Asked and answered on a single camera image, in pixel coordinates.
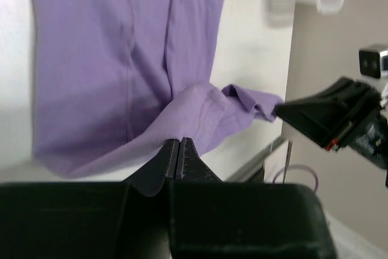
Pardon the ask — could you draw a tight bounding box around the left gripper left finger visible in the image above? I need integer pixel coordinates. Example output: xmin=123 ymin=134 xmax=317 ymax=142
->
xmin=1 ymin=140 xmax=179 ymax=258

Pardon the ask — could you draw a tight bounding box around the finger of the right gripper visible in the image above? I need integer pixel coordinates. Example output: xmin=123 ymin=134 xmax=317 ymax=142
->
xmin=274 ymin=77 xmax=379 ymax=147

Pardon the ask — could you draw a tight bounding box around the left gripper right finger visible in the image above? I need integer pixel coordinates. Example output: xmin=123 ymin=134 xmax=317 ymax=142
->
xmin=169 ymin=138 xmax=337 ymax=258

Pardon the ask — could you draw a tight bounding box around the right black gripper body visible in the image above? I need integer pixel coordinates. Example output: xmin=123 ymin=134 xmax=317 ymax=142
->
xmin=324 ymin=89 xmax=388 ymax=187

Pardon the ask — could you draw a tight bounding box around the lilac t shirt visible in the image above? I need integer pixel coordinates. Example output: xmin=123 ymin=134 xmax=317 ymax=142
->
xmin=33 ymin=0 xmax=281 ymax=178

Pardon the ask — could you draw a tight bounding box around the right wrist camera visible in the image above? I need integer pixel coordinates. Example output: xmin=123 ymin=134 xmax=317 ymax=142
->
xmin=358 ymin=44 xmax=387 ymax=79

